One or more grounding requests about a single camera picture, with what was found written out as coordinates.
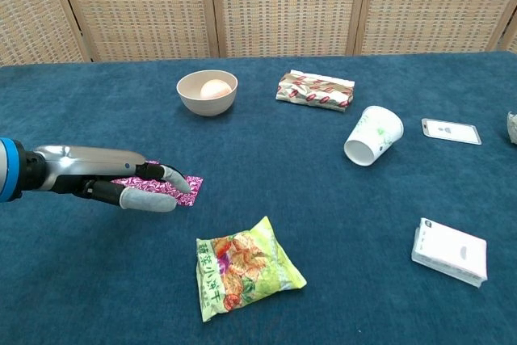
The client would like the crumpled orange white snack bag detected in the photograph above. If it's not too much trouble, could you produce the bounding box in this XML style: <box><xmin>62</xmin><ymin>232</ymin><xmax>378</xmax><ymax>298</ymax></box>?
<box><xmin>506</xmin><ymin>111</ymin><xmax>517</xmax><ymax>145</ymax></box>

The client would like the beige bowl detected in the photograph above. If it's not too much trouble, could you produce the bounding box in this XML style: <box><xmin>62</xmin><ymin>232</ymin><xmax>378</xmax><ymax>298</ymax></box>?
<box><xmin>176</xmin><ymin>69</ymin><xmax>239</xmax><ymax>118</ymax></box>

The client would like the blue table cloth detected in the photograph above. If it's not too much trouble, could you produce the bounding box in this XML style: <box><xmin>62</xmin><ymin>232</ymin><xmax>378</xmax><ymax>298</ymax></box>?
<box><xmin>0</xmin><ymin>50</ymin><xmax>517</xmax><ymax>345</ymax></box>

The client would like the yellow green snack bag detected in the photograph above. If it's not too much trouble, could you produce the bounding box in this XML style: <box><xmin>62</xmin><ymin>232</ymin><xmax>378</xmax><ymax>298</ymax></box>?
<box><xmin>195</xmin><ymin>216</ymin><xmax>308</xmax><ymax>323</ymax></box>

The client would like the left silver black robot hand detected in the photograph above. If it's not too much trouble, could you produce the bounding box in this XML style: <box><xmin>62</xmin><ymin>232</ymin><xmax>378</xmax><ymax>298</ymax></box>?
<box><xmin>24</xmin><ymin>145</ymin><xmax>192</xmax><ymax>213</ymax></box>

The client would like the brown red printed wrapped packet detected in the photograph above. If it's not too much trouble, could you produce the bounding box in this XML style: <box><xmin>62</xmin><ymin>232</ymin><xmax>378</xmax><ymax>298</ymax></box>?
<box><xmin>275</xmin><ymin>69</ymin><xmax>356</xmax><ymax>113</ymax></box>

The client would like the woven wooden folding screen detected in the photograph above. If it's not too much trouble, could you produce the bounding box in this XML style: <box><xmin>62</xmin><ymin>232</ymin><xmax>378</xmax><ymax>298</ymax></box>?
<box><xmin>0</xmin><ymin>0</ymin><xmax>517</xmax><ymax>66</ymax></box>

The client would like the white tissue pack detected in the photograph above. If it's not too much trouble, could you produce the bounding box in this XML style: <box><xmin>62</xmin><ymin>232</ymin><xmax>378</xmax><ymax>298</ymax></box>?
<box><xmin>410</xmin><ymin>217</ymin><xmax>488</xmax><ymax>288</ymax></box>

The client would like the pale orange egg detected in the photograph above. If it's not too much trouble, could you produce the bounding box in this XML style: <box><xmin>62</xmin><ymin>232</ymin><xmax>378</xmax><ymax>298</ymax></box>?
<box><xmin>200</xmin><ymin>79</ymin><xmax>233</xmax><ymax>99</ymax></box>

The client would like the white green printed paper cup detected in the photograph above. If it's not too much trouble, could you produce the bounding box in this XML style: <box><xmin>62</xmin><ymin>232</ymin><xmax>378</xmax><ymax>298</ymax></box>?
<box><xmin>343</xmin><ymin>105</ymin><xmax>405</xmax><ymax>167</ymax></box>

